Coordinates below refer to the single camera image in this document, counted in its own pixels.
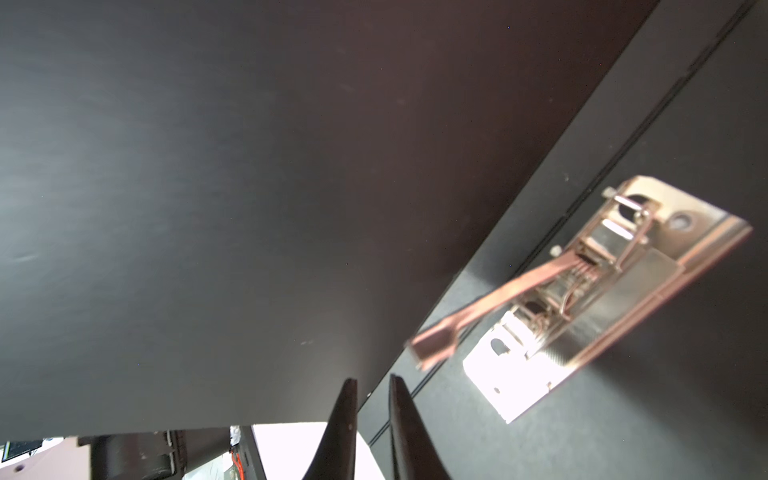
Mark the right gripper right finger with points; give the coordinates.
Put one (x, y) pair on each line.
(414, 456)

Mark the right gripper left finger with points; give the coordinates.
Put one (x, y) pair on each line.
(336, 453)

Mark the white black lever arch folder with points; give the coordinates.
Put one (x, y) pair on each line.
(215, 212)

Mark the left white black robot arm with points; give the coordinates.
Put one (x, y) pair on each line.
(166, 454)

